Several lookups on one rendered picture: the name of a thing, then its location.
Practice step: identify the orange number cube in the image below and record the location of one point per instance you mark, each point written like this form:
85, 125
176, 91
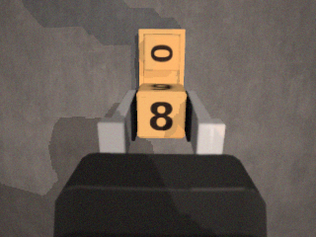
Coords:
161, 53
161, 110

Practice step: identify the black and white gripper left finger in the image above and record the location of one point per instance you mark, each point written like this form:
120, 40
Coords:
116, 133

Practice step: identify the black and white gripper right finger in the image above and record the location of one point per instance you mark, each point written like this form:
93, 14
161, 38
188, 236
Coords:
205, 134

